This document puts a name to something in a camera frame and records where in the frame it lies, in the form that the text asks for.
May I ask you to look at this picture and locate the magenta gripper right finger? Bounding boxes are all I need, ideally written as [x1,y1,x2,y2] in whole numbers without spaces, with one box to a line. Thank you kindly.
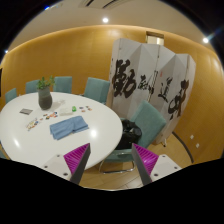
[132,144,159,185]

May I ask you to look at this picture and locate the grey pot with green plant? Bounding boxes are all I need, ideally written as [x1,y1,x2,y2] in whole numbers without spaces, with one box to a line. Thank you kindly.
[37,76,55,110]

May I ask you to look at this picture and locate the teal chair behind table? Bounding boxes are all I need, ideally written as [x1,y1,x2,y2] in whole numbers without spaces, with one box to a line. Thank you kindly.
[84,77,110,104]
[25,80,38,94]
[53,76,72,93]

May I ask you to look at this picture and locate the black bag on chair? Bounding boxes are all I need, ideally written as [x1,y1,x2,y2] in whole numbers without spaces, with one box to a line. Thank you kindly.
[116,119,142,150]

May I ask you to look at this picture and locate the colourful small items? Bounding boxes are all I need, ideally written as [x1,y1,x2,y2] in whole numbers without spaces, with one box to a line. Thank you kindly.
[26,118,39,131]
[40,112,58,121]
[79,106,92,111]

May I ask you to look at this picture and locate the teal chair near screen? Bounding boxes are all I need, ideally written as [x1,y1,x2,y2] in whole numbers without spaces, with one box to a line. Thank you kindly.
[99,100,166,173]

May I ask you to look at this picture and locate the colourful small items left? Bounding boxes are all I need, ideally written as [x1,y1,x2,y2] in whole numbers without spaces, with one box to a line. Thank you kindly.
[26,118,39,131]

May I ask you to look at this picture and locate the white calligraphy folding screen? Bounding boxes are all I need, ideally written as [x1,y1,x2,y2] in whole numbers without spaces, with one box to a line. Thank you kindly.
[109,38,196,143]

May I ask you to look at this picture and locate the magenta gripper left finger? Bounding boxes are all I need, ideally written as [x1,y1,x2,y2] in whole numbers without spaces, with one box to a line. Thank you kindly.
[64,143,91,184]

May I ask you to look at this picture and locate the teal chair behind table left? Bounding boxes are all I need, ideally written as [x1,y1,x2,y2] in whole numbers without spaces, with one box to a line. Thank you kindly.
[25,80,38,94]

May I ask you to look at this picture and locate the teal chair behind table middle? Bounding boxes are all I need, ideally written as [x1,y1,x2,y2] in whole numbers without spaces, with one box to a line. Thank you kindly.
[53,76,72,93]

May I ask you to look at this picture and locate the clear plastic packet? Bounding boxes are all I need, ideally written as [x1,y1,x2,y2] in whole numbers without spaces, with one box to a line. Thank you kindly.
[59,106,72,116]

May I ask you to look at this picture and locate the blue folded towel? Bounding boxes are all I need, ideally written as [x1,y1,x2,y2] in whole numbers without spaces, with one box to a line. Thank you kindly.
[50,116,89,140]

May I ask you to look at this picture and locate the teal chair behind table right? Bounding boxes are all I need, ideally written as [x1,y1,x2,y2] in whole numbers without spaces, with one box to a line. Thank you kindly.
[84,77,110,104]

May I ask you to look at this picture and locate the colourful small items middle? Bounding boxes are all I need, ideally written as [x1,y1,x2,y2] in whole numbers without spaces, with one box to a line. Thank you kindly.
[40,112,58,121]

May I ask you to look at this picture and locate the colourful small items right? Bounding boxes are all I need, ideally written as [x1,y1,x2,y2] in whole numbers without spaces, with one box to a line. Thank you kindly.
[79,106,92,111]

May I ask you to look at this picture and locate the teal chair far left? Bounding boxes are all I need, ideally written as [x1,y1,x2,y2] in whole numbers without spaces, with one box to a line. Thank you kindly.
[5,88,17,102]

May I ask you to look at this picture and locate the grey card on table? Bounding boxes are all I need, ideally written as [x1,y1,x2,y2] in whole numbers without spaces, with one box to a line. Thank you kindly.
[19,108,33,115]

